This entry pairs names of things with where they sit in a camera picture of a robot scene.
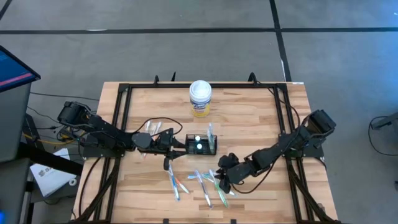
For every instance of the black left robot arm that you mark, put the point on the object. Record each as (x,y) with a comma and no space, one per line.
(102,130)

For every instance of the blue toothbrush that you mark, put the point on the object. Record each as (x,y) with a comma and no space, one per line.
(194,176)
(174,186)

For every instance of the black aluminium table frame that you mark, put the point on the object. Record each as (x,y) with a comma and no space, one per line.
(149,85)

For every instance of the white disinfecting wipes canister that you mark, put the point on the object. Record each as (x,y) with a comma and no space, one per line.
(200,102)

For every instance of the teal mouthwash bottle white cap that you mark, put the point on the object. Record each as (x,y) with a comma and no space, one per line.
(199,146)
(197,137)

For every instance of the black furniture foot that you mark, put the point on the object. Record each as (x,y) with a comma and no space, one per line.
(385,122)

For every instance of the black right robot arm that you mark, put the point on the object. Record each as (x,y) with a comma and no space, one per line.
(270,154)

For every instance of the large display screen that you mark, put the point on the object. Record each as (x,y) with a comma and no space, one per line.
(12,71)

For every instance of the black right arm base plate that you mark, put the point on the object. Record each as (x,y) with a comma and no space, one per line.
(311,152)

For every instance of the white printed booklet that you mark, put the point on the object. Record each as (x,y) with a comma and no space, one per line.
(49,179)

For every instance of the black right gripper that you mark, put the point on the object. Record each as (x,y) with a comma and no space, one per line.
(236,172)

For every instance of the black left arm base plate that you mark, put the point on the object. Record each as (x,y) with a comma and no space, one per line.
(99,152)

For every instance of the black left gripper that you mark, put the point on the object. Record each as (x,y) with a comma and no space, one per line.
(164,144)

